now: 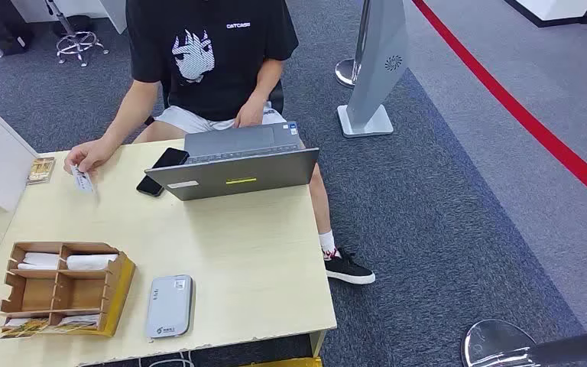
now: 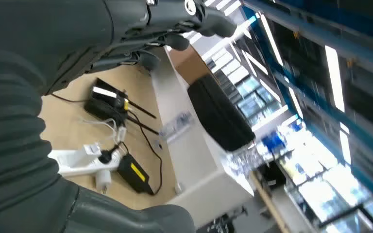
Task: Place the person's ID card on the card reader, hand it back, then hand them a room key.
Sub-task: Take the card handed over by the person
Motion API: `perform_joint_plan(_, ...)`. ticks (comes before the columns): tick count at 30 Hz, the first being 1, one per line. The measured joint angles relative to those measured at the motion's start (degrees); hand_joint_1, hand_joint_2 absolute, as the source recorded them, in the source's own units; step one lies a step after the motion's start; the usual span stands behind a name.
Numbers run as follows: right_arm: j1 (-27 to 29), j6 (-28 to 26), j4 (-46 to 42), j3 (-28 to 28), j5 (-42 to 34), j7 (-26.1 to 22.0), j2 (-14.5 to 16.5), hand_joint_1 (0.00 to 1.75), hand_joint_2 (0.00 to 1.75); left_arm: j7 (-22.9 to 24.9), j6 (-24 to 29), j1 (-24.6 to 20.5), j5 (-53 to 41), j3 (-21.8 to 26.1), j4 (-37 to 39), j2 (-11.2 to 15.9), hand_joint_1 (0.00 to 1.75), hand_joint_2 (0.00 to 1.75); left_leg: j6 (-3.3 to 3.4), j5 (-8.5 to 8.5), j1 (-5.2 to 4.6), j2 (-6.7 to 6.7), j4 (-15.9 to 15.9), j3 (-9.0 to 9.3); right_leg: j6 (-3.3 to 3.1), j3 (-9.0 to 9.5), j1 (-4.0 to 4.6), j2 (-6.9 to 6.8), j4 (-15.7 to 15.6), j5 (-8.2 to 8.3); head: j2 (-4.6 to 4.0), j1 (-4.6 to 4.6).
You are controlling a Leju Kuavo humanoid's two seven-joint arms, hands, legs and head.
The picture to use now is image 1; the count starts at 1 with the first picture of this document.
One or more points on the person's right forearm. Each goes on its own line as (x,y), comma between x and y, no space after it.
(126,114)

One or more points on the white ID card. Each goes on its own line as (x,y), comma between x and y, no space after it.
(83,180)

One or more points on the person's right hand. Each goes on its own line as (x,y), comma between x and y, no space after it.
(91,154)

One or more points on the red floor tape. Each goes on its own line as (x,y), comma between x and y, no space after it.
(526,121)

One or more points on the yellow floor strip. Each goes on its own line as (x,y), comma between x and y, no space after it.
(283,362)

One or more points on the white counter with black base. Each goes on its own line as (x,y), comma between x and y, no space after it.
(551,7)

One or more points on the grey card reader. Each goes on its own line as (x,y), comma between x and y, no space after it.
(168,306)

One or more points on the white card stack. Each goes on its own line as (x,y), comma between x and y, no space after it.
(78,320)

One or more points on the grey laptop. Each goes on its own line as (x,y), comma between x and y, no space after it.
(232,175)

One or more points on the white room key stack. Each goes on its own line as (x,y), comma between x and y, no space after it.
(91,262)
(39,260)

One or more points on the black cabinet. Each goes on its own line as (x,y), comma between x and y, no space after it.
(2,25)

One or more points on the chrome stanchion post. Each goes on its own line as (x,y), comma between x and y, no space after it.
(346,73)

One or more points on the black sneaker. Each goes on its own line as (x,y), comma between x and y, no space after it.
(346,271)

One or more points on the person's left hand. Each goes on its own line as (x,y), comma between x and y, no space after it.
(250,112)

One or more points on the small gold card pack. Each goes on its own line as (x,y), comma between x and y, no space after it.
(41,170)

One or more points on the grey kiosk stand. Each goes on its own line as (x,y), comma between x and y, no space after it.
(374,61)

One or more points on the black smartphone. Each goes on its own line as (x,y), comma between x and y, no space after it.
(169,158)

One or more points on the person's left forearm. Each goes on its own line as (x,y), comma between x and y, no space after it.
(272,76)

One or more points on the person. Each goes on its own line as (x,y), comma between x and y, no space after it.
(212,81)

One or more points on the white sock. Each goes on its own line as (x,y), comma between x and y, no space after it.
(327,240)

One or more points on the wooden card organizer box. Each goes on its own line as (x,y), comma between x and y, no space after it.
(58,274)

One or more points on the chrome stool base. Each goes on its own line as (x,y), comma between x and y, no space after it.
(74,36)

